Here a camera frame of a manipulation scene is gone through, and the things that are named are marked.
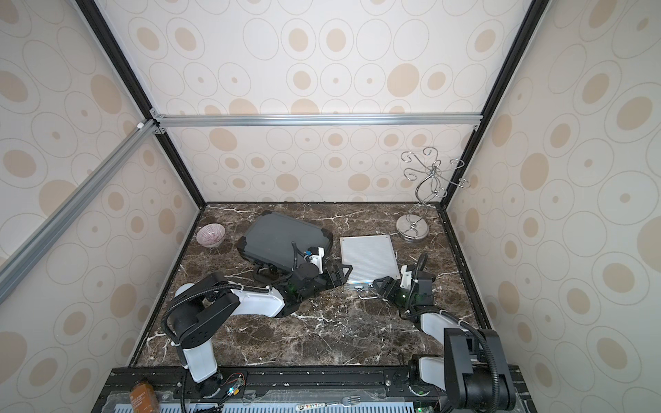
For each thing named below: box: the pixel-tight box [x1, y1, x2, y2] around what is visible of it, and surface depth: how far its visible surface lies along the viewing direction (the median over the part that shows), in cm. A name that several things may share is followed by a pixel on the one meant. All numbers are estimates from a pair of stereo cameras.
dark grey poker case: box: [236, 209, 334, 272], surface depth 99 cm
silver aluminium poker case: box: [339, 234, 402, 290], surface depth 99 cm
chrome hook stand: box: [395, 147, 471, 242], surface depth 96 cm
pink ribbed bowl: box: [196, 222, 226, 248], surface depth 107 cm
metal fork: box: [295, 395, 361, 411], surface depth 71 cm
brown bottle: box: [129, 380, 160, 413], surface depth 70 cm
